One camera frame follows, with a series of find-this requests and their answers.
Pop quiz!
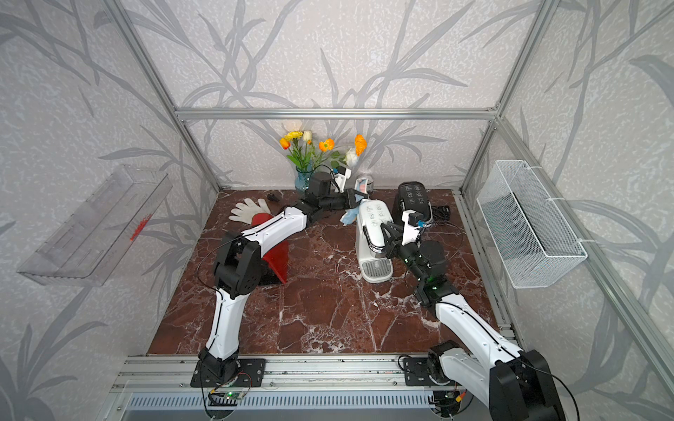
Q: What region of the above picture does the colourful striped cloth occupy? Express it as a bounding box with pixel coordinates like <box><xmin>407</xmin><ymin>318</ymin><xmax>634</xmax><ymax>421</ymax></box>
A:
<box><xmin>340</xmin><ymin>177</ymin><xmax>369</xmax><ymax>226</ymax></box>

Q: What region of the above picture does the white coffee machine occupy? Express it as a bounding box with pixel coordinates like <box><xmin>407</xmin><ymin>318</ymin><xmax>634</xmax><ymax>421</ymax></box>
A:
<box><xmin>356</xmin><ymin>199</ymin><xmax>393</xmax><ymax>284</ymax></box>

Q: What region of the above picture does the red coffee machine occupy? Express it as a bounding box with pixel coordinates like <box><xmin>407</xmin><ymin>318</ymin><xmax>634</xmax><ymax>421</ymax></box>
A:
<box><xmin>261</xmin><ymin>240</ymin><xmax>289</xmax><ymax>284</ymax></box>

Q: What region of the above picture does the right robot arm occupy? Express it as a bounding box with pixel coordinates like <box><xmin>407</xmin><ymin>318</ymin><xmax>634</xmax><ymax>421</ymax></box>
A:
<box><xmin>381</xmin><ymin>222</ymin><xmax>566</xmax><ymax>420</ymax></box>

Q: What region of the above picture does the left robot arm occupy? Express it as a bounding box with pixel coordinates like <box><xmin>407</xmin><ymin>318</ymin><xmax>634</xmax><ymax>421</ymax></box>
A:
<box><xmin>198</xmin><ymin>168</ymin><xmax>369</xmax><ymax>382</ymax></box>

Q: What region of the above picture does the black coffee machine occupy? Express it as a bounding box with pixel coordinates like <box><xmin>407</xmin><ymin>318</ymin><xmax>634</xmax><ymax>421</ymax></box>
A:
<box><xmin>391</xmin><ymin>182</ymin><xmax>434</xmax><ymax>226</ymax></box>

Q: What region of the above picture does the blue glass vase with flowers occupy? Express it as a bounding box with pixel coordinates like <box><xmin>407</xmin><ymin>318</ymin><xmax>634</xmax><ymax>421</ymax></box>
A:
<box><xmin>278</xmin><ymin>130</ymin><xmax>369</xmax><ymax>192</ymax></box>

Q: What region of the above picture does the white work glove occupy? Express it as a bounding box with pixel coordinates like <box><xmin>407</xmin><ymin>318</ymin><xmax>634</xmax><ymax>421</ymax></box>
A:
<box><xmin>228</xmin><ymin>198</ymin><xmax>272</xmax><ymax>225</ymax></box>

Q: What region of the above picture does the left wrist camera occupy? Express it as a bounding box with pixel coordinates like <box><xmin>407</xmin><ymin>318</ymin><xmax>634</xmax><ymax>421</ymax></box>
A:
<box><xmin>333</xmin><ymin>166</ymin><xmax>351</xmax><ymax>193</ymax></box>

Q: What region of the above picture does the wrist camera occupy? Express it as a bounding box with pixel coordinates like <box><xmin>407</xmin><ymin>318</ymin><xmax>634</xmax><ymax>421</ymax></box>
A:
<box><xmin>401</xmin><ymin>210</ymin><xmax>426</xmax><ymax>246</ymax></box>
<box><xmin>333</xmin><ymin>166</ymin><xmax>351</xmax><ymax>193</ymax></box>

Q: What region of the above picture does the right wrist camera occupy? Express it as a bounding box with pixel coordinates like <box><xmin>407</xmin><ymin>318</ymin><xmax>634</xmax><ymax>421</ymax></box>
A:
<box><xmin>401</xmin><ymin>210</ymin><xmax>426</xmax><ymax>246</ymax></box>

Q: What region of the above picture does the white wire basket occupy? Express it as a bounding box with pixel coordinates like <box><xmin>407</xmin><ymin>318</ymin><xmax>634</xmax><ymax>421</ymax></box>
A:
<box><xmin>477</xmin><ymin>160</ymin><xmax>587</xmax><ymax>289</ymax></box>

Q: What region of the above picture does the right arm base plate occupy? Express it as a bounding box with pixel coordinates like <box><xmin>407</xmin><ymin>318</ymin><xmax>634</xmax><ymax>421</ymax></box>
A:
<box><xmin>398</xmin><ymin>355</ymin><xmax>436</xmax><ymax>387</ymax></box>

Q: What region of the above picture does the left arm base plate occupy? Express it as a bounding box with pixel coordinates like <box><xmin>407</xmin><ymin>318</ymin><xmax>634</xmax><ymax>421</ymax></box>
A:
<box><xmin>190</xmin><ymin>358</ymin><xmax>266</xmax><ymax>389</ymax></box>

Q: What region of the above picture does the clear plastic wall shelf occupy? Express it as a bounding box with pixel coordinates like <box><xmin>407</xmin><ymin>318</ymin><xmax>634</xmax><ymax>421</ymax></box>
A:
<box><xmin>18</xmin><ymin>164</ymin><xmax>172</xmax><ymax>287</ymax></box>

